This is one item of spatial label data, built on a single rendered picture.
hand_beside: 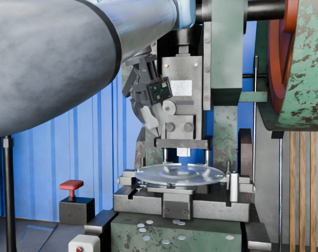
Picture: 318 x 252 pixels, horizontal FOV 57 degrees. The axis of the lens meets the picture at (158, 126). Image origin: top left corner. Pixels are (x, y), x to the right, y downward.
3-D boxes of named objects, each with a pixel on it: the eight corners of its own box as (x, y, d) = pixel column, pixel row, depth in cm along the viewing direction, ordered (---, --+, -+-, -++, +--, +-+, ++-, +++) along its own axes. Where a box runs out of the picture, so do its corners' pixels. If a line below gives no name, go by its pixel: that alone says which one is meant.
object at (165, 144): (210, 156, 98) (211, 140, 98) (152, 154, 103) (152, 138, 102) (212, 149, 114) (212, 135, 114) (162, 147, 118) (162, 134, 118)
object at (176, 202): (194, 237, 78) (195, 188, 78) (144, 232, 81) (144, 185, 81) (201, 206, 103) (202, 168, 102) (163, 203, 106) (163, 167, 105)
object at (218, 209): (250, 223, 90) (250, 204, 89) (112, 211, 99) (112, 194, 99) (243, 194, 119) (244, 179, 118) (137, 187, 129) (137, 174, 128)
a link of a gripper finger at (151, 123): (159, 142, 73) (148, 107, 71) (146, 140, 78) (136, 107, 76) (169, 137, 75) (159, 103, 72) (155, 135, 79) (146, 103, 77)
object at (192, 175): (147, 163, 113) (147, 161, 113) (223, 167, 107) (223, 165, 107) (121, 183, 85) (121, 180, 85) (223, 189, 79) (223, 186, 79)
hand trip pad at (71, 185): (75, 210, 90) (74, 185, 89) (57, 208, 91) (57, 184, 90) (85, 202, 97) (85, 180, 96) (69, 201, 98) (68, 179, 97)
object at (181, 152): (190, 156, 105) (190, 146, 105) (176, 156, 106) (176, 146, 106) (191, 155, 108) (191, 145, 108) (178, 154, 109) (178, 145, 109)
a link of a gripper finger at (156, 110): (169, 137, 75) (159, 103, 72) (155, 135, 79) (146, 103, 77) (178, 133, 76) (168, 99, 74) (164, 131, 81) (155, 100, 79)
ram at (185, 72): (202, 141, 93) (203, 48, 91) (156, 140, 97) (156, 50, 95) (205, 136, 110) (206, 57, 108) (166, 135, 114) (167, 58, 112)
